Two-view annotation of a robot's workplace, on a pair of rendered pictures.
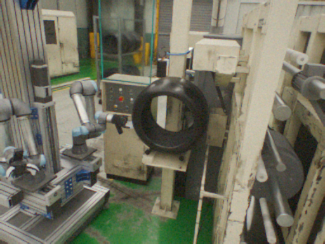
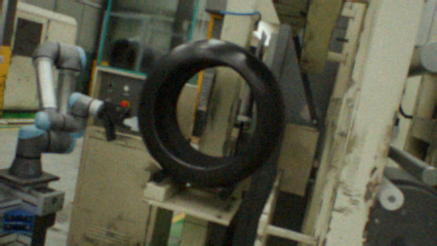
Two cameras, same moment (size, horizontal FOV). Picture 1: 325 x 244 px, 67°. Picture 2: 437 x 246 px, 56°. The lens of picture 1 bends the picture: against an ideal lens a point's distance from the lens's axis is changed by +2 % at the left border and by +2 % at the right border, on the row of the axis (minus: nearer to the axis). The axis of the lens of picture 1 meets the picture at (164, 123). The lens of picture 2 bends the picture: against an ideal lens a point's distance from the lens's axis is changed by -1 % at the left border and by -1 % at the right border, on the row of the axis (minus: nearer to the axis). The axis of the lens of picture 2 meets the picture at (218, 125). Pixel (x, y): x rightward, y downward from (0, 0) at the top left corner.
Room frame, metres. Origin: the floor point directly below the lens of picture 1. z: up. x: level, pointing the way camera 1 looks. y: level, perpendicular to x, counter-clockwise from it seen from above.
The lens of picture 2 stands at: (0.10, -0.07, 1.33)
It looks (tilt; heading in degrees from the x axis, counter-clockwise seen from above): 6 degrees down; 0
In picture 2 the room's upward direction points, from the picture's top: 12 degrees clockwise
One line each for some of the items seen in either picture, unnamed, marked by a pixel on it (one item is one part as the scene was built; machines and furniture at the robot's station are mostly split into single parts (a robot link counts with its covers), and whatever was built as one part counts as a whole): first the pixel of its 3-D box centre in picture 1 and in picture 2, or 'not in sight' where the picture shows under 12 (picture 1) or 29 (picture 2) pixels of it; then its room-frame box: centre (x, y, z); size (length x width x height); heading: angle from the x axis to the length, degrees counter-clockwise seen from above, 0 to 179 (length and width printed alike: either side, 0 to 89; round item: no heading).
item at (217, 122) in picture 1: (216, 126); (296, 157); (2.02, -0.47, 1.05); 0.20 x 0.15 x 0.30; 169
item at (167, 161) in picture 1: (167, 155); (196, 200); (1.88, -0.05, 0.80); 0.37 x 0.36 x 0.02; 79
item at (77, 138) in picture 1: (79, 134); (32, 140); (2.01, 0.76, 0.88); 0.13 x 0.12 x 0.14; 130
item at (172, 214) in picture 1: (165, 206); not in sight; (2.13, -0.08, 0.02); 0.27 x 0.27 x 0.04; 79
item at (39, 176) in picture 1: (33, 173); not in sight; (1.54, 0.95, 0.77); 0.15 x 0.15 x 0.10
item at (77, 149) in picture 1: (79, 146); (26, 163); (2.00, 0.77, 0.77); 0.15 x 0.15 x 0.10
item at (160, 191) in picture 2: (152, 149); (168, 184); (1.90, 0.08, 0.83); 0.36 x 0.09 x 0.06; 169
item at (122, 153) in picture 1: (130, 130); (131, 173); (2.73, 0.40, 0.63); 0.56 x 0.41 x 1.27; 79
